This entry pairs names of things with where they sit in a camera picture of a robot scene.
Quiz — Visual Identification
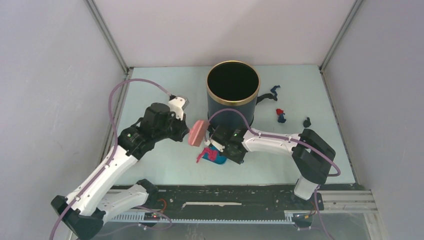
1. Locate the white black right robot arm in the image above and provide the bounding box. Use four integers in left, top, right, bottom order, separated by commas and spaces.
205, 125, 341, 209

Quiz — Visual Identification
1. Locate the small electronics board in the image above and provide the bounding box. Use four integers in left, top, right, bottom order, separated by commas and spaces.
293, 214, 313, 221
143, 212, 161, 221

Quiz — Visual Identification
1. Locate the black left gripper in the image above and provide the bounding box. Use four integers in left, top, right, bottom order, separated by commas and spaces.
154, 109, 190, 142

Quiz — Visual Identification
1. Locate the small electronics board right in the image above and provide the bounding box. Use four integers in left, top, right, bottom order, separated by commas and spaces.
293, 214, 313, 221

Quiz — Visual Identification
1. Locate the black mounting base plate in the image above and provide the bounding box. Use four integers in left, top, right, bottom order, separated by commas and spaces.
112, 184, 325, 221

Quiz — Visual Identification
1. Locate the black paper scrap by bin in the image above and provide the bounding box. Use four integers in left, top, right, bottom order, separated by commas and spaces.
256, 93, 278, 104

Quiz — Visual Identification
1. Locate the left aluminium frame post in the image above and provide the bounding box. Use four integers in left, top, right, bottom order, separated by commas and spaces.
84, 0, 130, 74

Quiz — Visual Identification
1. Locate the aluminium frame post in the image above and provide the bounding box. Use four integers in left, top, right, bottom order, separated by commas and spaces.
84, 0, 130, 74
319, 0, 365, 73

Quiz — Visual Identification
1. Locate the blue paper scrap far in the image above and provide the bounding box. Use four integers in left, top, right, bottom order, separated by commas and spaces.
270, 85, 281, 96

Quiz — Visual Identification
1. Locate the pink hand brush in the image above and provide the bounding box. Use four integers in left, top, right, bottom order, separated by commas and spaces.
188, 119, 210, 147

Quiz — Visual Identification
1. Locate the right aluminium frame post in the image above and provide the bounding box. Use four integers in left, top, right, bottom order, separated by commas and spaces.
319, 0, 365, 73

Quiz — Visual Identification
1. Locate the small electronics board left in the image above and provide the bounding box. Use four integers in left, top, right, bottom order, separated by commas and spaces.
143, 212, 161, 221

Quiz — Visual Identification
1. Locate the dark blue paper scrap right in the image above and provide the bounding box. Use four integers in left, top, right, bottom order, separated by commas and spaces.
277, 113, 287, 124

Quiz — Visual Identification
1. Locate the grey slotted cable duct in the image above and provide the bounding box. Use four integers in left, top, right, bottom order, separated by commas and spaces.
105, 211, 296, 225

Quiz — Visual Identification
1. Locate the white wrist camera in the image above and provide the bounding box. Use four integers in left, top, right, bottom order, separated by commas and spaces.
167, 95, 189, 121
203, 132, 225, 152

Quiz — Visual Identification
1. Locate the blue dustpan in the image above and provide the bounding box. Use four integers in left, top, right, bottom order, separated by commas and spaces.
202, 146, 227, 165

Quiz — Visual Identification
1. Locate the aluminium front rail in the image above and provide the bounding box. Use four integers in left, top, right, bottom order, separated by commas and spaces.
318, 190, 378, 214

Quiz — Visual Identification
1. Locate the red paper scrap right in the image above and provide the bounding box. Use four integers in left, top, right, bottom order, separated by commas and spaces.
275, 108, 284, 116

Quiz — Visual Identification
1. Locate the large pink paper scrap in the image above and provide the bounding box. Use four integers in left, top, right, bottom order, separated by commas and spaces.
196, 147, 219, 163

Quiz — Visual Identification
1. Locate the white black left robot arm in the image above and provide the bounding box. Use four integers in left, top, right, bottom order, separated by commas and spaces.
51, 97, 189, 240

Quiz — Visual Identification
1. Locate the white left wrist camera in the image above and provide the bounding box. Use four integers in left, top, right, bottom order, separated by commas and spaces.
167, 95, 189, 121

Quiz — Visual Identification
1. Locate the dark blue gold-rimmed bin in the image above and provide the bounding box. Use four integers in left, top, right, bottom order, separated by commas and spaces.
206, 60, 261, 125

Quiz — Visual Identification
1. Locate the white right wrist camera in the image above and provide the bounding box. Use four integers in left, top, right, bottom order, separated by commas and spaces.
203, 132, 225, 152

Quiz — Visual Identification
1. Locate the black paper scrap right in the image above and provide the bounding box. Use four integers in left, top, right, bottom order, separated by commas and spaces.
303, 117, 312, 128

